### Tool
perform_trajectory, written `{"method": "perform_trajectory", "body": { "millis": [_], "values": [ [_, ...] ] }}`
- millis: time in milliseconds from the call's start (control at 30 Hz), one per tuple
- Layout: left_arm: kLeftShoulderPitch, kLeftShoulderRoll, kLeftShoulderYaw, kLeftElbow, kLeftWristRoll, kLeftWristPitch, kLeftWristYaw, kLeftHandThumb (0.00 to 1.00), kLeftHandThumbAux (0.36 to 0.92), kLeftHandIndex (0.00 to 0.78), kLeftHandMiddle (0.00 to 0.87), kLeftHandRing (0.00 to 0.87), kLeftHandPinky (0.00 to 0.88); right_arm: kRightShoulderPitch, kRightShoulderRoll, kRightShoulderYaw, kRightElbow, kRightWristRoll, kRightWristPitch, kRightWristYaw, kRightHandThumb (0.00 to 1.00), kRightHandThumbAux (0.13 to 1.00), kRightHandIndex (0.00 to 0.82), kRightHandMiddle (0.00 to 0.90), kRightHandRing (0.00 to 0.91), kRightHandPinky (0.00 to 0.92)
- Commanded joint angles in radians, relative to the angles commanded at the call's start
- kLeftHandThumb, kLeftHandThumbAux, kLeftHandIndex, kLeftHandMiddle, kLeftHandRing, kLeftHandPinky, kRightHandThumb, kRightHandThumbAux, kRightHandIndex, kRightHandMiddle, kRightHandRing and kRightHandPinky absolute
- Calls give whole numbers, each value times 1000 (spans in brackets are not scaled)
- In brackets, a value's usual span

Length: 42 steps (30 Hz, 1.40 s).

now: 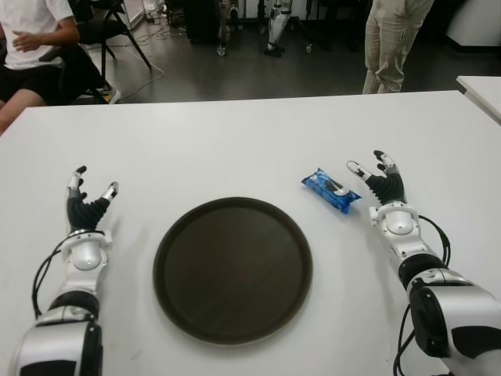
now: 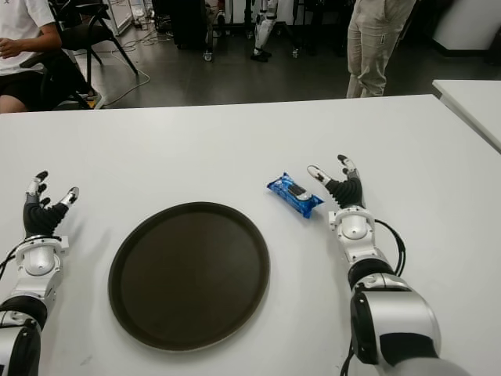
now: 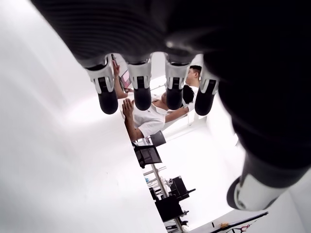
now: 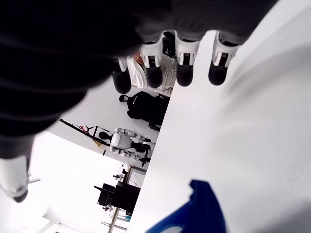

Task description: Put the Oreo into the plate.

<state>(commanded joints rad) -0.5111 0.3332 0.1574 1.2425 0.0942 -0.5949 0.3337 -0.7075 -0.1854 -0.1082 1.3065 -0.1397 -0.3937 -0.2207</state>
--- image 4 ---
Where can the seated person in white shirt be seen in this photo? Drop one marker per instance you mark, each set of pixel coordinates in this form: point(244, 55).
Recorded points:
point(168, 77)

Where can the black wheeled robot gantry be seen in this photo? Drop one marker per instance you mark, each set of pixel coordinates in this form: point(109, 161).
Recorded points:
point(73, 127)

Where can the metal rack frame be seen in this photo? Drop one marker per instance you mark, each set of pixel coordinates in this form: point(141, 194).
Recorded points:
point(114, 218)

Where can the black clad humanoid robot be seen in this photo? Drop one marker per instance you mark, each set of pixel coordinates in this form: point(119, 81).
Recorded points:
point(145, 106)

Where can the blue Oreo cookie packet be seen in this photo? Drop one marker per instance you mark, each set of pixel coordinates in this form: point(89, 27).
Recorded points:
point(194, 213)

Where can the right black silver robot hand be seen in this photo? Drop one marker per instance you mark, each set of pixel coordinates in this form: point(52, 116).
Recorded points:
point(60, 48)

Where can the black equipment box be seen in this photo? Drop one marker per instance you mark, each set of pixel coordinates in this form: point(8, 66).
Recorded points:
point(124, 196)

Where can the white humanoid robot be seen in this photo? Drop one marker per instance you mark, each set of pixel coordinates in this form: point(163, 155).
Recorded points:
point(120, 140)

